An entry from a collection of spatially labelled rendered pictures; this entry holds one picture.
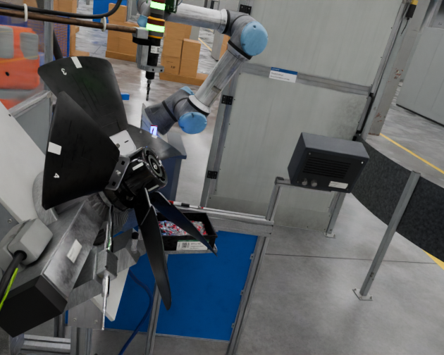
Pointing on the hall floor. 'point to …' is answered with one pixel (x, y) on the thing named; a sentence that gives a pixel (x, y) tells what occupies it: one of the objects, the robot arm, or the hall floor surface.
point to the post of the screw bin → (153, 321)
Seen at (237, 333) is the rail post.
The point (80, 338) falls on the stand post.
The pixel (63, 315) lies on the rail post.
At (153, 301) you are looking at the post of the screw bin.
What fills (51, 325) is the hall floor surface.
